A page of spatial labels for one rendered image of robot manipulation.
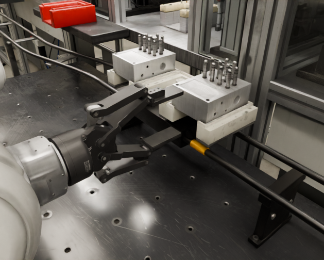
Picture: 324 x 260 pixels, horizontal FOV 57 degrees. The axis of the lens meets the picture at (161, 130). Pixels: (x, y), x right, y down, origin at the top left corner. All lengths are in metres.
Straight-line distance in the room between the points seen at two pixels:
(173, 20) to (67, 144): 0.76
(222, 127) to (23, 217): 0.42
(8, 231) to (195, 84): 0.47
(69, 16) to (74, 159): 0.77
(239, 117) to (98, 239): 0.36
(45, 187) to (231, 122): 0.35
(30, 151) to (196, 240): 0.36
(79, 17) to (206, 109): 0.71
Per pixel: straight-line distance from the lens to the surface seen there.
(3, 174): 0.22
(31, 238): 0.22
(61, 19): 1.12
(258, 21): 0.69
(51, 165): 0.40
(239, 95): 0.60
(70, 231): 0.65
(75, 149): 0.42
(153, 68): 0.73
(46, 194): 0.41
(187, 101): 0.57
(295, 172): 0.60
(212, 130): 0.55
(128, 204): 0.68
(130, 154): 0.50
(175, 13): 1.09
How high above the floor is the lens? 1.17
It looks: 33 degrees down
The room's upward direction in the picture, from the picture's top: straight up
